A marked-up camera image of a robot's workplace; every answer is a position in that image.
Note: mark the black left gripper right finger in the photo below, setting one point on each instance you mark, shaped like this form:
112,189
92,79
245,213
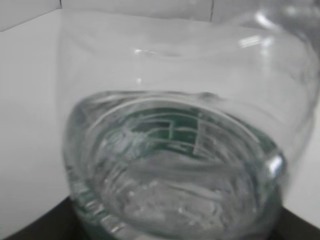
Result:
292,227

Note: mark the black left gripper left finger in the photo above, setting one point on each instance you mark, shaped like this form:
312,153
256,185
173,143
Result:
60,223

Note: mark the clear Cestbon water bottle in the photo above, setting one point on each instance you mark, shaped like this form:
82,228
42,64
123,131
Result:
185,119

